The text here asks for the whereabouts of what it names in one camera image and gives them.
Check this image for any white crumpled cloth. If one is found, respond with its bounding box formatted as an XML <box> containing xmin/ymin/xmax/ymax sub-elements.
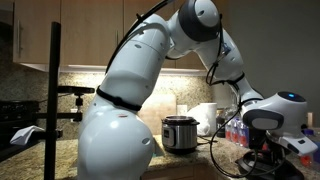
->
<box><xmin>9</xmin><ymin>125</ymin><xmax>45</xmax><ymax>147</ymax></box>

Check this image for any black bottle white label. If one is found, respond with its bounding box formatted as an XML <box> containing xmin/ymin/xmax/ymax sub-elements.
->
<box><xmin>215</xmin><ymin>109</ymin><xmax>228</xmax><ymax>138</ymax></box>

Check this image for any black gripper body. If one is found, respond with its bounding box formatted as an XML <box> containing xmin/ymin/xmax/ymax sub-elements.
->
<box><xmin>248</xmin><ymin>128</ymin><xmax>273</xmax><ymax>153</ymax></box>

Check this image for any light wood cabinet door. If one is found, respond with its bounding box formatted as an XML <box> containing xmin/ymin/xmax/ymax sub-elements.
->
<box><xmin>176</xmin><ymin>54</ymin><xmax>206</xmax><ymax>70</ymax></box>
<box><xmin>123</xmin><ymin>0</ymin><xmax>177</xmax><ymax>69</ymax></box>
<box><xmin>213</xmin><ymin>0</ymin><xmax>231</xmax><ymax>38</ymax></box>
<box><xmin>13</xmin><ymin>0</ymin><xmax>62</xmax><ymax>64</ymax></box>
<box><xmin>60</xmin><ymin>0</ymin><xmax>125</xmax><ymax>67</ymax></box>

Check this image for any black rice cooker lid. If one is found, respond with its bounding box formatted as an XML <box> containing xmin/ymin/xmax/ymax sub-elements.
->
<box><xmin>235</xmin><ymin>150</ymin><xmax>305</xmax><ymax>180</ymax></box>

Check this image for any white wall outlet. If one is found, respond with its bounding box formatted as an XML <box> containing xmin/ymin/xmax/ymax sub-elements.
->
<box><xmin>176</xmin><ymin>104</ymin><xmax>188</xmax><ymax>116</ymax></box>

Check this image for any black camera stand pole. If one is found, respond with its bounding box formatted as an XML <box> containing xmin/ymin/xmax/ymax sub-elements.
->
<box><xmin>33</xmin><ymin>21</ymin><xmax>84</xmax><ymax>180</ymax></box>

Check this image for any pale cutting board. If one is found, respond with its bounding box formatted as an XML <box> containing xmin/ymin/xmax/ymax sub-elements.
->
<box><xmin>138</xmin><ymin>93</ymin><xmax>177</xmax><ymax>135</ymax></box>

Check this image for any black cooker power cord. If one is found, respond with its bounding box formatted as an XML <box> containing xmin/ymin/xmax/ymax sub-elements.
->
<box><xmin>196</xmin><ymin>135</ymin><xmax>219</xmax><ymax>146</ymax></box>

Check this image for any silver rice cooker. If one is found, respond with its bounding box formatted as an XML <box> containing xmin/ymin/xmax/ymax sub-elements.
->
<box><xmin>161</xmin><ymin>115</ymin><xmax>200</xmax><ymax>155</ymax></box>

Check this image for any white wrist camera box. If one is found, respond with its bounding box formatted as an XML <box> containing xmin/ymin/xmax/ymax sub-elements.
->
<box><xmin>278</xmin><ymin>132</ymin><xmax>318</xmax><ymax>157</ymax></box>

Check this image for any black stereo camera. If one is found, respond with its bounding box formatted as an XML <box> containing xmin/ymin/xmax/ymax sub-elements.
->
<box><xmin>57</xmin><ymin>85</ymin><xmax>96</xmax><ymax>96</ymax></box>

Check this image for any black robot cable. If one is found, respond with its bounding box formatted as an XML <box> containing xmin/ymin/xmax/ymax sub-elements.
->
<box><xmin>105</xmin><ymin>0</ymin><xmax>288</xmax><ymax>179</ymax></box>

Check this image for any black strap around arm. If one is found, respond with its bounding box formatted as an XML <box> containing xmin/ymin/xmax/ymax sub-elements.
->
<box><xmin>95</xmin><ymin>85</ymin><xmax>143</xmax><ymax>112</ymax></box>

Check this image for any black stove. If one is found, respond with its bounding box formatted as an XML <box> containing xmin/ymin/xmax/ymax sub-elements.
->
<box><xmin>0</xmin><ymin>99</ymin><xmax>46</xmax><ymax>162</ymax></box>

